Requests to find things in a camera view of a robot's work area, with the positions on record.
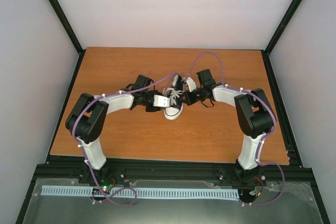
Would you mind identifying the black white canvas sneaker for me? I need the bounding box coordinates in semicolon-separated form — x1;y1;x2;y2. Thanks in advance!
163;74;184;120

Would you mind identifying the white shoelace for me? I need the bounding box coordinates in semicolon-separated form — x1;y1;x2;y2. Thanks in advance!
163;87;184;107

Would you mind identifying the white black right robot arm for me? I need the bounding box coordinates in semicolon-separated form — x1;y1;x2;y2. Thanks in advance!
182;69;277;185

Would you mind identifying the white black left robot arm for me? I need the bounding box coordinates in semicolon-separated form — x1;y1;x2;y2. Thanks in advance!
65;75;170;184

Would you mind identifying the clear acrylic cover plate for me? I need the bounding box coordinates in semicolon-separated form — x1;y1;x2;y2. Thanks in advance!
23;179;322;223

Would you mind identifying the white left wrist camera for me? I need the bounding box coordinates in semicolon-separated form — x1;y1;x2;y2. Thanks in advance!
153;95;171;108

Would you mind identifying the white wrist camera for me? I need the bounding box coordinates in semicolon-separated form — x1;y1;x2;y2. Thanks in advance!
153;95;171;108
182;77;197;92

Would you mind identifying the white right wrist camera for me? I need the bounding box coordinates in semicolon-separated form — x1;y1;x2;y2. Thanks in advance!
182;77;197;92

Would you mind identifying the black aluminium frame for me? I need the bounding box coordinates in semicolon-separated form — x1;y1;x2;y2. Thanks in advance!
16;0;330;223

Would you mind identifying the light blue slotted cable duct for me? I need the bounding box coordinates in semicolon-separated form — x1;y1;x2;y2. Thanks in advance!
40;185;239;201

